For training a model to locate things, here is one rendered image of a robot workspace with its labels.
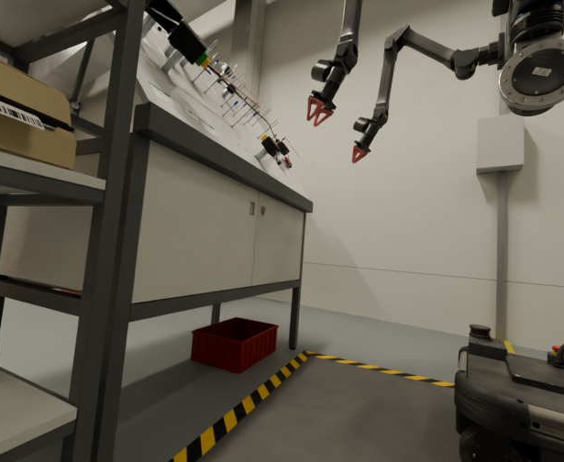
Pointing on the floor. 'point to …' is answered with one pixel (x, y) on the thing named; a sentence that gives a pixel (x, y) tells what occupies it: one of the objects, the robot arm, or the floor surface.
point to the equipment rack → (32, 409)
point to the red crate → (234, 344)
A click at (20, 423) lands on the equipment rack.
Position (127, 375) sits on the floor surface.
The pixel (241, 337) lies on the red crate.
